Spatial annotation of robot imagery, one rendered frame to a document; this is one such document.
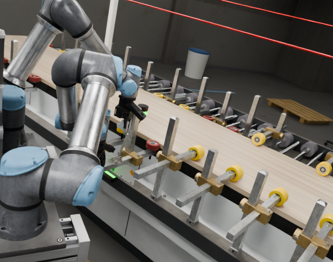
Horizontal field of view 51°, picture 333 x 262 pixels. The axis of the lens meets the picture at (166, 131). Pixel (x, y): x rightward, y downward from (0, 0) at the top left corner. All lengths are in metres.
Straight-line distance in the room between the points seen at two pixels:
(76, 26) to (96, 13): 6.77
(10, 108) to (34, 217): 0.51
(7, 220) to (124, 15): 7.53
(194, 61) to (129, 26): 1.74
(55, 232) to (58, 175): 0.21
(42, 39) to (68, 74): 0.35
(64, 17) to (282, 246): 1.42
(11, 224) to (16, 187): 0.11
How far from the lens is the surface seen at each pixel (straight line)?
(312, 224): 1.51
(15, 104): 1.41
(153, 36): 8.73
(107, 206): 2.57
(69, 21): 1.40
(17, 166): 0.95
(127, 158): 1.90
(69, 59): 1.20
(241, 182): 1.89
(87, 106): 1.09
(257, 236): 1.90
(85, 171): 0.96
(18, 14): 7.90
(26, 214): 1.04
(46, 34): 1.52
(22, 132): 1.48
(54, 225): 1.12
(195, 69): 7.97
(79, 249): 1.15
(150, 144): 2.01
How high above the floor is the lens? 1.75
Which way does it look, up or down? 22 degrees down
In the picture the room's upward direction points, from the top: 13 degrees clockwise
